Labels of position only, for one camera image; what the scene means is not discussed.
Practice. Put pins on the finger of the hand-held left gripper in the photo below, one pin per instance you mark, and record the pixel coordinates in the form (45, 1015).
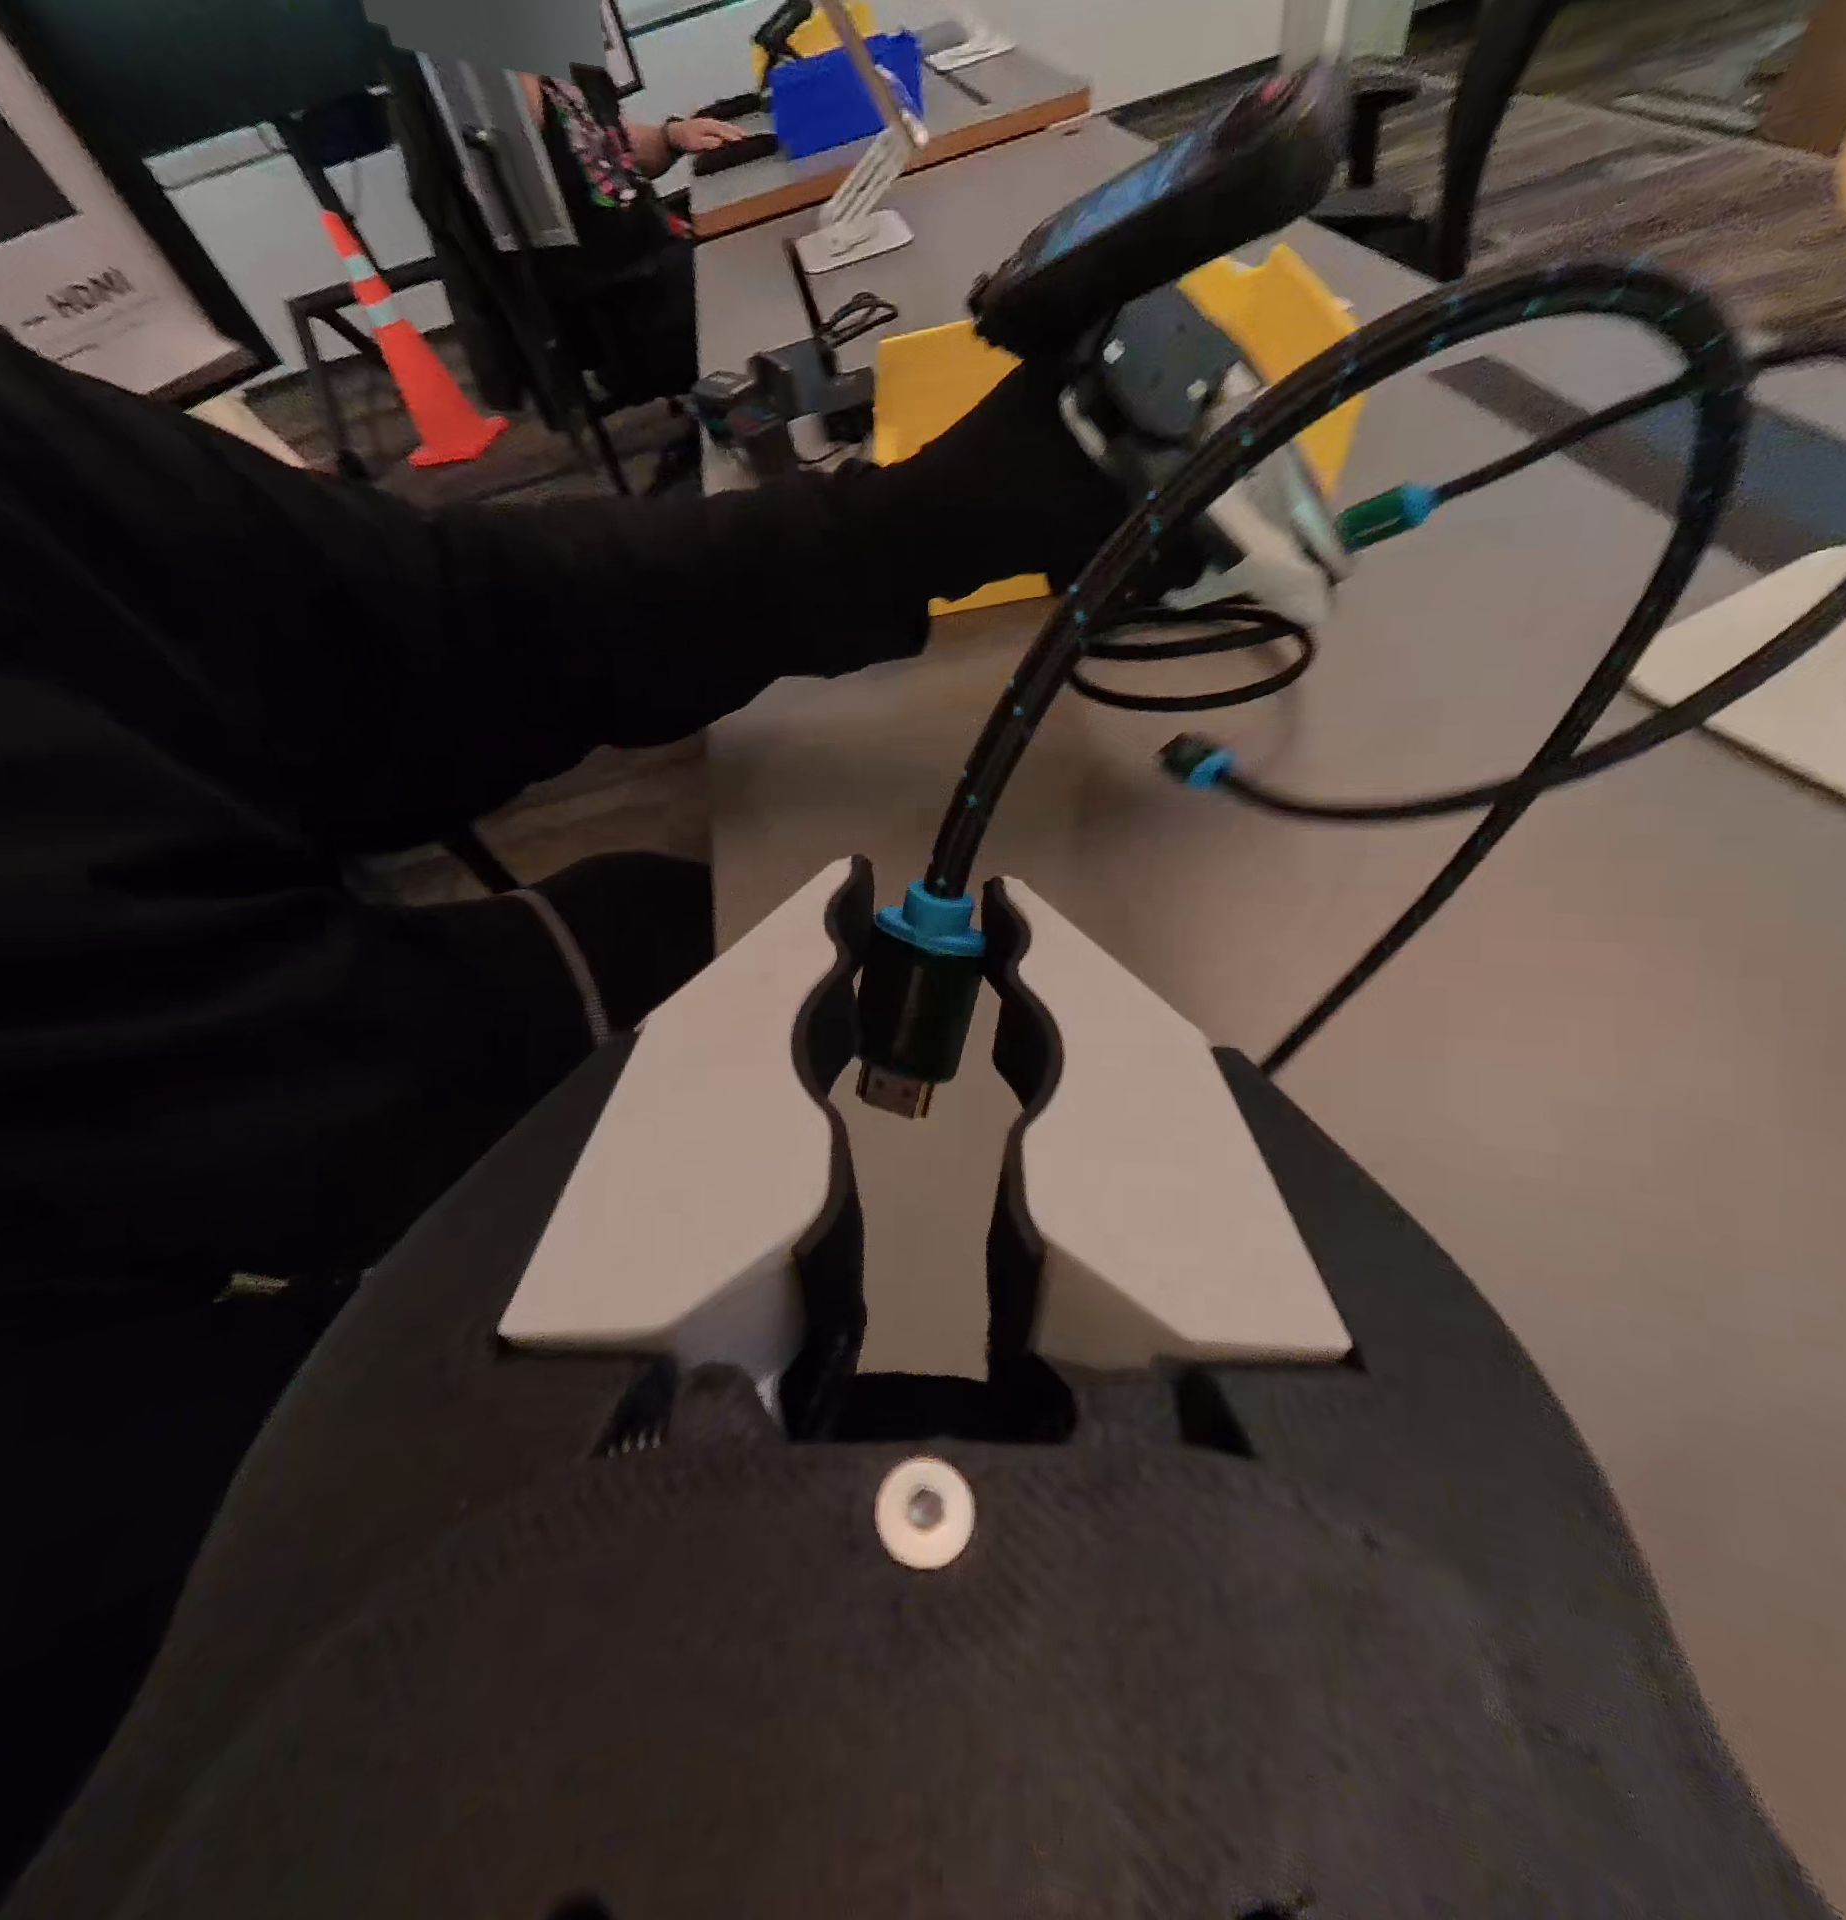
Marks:
(1269, 577)

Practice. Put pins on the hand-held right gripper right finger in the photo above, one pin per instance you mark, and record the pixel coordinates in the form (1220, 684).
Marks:
(1164, 1200)

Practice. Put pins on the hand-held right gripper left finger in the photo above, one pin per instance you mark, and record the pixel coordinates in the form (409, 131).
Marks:
(683, 1185)

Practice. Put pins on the yellow plastic bin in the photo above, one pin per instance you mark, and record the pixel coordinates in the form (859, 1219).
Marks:
(924, 389)

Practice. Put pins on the person's left forearm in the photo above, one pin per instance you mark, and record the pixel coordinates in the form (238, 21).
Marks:
(683, 598)

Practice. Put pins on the person's left hand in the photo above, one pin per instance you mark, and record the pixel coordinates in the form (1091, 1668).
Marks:
(998, 480)

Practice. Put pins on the wooden work table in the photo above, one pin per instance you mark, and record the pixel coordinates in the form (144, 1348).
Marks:
(998, 128)

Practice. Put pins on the white desk stand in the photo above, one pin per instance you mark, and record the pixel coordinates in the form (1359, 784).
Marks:
(1778, 676)
(856, 240)

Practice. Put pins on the blue plastic bin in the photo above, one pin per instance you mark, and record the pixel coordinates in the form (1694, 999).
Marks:
(841, 97)

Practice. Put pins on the black desktop device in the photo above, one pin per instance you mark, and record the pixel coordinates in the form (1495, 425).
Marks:
(782, 397)

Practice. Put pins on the black keyboard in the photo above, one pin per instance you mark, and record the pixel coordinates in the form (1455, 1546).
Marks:
(736, 149)

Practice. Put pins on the person's black-clothed body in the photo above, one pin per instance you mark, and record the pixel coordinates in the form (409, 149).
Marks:
(144, 826)

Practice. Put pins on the orange traffic cone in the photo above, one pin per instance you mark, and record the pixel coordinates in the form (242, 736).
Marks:
(420, 374)

